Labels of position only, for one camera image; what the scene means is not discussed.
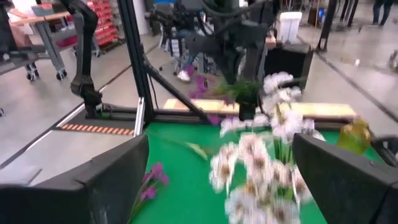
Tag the black curved hook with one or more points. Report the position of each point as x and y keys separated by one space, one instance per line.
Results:
x=377 y=141

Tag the black cabinet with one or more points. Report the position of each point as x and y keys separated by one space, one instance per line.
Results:
x=289 y=62

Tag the wood top workbench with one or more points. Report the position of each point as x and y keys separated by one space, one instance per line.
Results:
x=46 y=34

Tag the red parts bins shelf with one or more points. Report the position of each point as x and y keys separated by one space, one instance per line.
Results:
x=105 y=28

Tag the black articulated stand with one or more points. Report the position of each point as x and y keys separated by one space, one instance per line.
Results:
x=84 y=84

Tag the yellow glass vase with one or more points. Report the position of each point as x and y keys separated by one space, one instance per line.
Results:
x=354 y=137

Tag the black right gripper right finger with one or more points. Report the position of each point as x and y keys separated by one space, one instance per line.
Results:
x=351 y=186

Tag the black mat orange edge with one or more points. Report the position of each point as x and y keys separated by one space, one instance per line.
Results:
x=93 y=128

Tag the silver frame bracket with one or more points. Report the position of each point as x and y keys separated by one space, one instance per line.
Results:
x=140 y=115

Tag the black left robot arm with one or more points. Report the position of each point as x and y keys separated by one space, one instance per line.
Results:
x=217 y=12

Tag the white flower bunch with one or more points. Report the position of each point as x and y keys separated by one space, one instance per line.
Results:
x=280 y=81
x=258 y=161

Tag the white box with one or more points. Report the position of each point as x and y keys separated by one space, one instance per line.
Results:
x=289 y=26

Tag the black metal post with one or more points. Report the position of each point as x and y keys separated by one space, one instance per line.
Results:
x=326 y=25

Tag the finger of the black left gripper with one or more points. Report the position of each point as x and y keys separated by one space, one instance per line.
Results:
x=253 y=109
x=242 y=110

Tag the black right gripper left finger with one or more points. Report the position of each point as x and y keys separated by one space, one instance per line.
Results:
x=77 y=202

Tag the person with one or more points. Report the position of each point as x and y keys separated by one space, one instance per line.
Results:
x=382 y=12
x=184 y=75

